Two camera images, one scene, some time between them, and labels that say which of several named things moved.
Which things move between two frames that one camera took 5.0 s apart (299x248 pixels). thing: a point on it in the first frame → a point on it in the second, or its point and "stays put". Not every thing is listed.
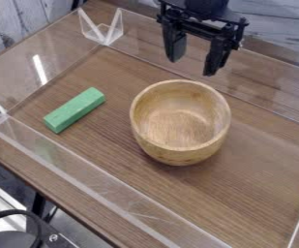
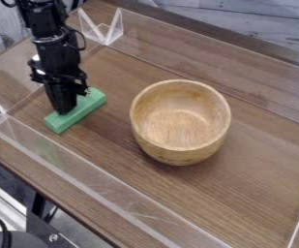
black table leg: x=39 y=202 stays put
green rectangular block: x=72 y=109 stays put
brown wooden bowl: x=180 y=121 stays put
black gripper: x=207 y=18 → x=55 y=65
